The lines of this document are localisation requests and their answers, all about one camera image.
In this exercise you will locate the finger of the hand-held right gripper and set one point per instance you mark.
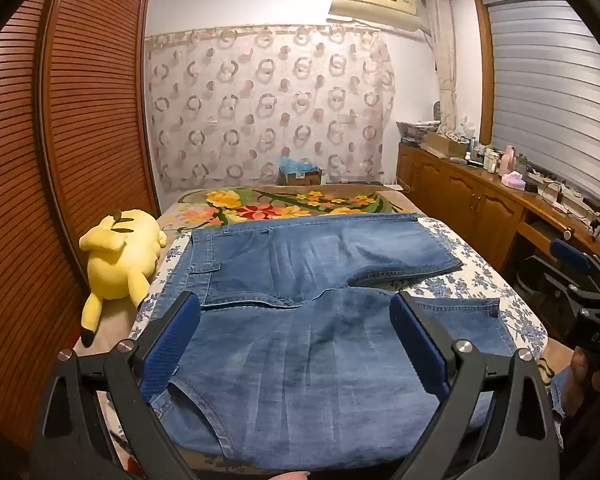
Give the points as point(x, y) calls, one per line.
point(550, 282)
point(570, 251)

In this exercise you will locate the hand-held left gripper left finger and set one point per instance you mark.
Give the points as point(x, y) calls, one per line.
point(172, 345)

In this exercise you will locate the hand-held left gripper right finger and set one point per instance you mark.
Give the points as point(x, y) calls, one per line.
point(420, 345)

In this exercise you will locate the blue denim pants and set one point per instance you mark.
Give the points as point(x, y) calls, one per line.
point(305, 360)

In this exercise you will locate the person's right hand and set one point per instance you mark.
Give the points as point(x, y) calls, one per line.
point(580, 375)

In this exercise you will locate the blue floral white sheet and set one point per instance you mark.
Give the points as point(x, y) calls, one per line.
point(480, 280)

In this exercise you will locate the pink tissue box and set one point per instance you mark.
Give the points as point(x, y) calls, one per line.
point(513, 181)

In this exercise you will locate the yellow plush toy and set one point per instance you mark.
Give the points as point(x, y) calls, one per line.
point(125, 260)

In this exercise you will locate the wooden cabinet counter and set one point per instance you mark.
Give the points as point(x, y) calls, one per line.
point(480, 200)

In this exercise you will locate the pink bottle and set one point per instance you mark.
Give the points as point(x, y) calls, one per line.
point(508, 160)

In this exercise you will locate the open cardboard box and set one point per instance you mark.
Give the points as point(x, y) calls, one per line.
point(445, 145)

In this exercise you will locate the floral plush blanket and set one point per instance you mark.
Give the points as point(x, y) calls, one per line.
point(260, 205)

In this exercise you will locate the grey window blind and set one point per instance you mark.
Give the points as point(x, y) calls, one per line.
point(555, 85)

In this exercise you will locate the stack of papers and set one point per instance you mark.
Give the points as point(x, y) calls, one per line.
point(417, 132)

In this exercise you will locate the brown cardboard box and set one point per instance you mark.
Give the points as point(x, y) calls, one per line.
point(300, 179)

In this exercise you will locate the cream tied curtain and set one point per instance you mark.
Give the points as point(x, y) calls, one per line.
point(445, 60)

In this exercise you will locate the circle-print sheer curtain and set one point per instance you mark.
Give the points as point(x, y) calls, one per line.
point(260, 110)

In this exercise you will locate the wooden louvered wardrobe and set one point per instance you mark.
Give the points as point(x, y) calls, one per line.
point(80, 110)

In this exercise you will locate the wooden window frame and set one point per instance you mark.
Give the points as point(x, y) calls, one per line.
point(484, 70)

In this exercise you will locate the cream wall air conditioner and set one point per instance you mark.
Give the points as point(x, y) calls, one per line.
point(375, 2)

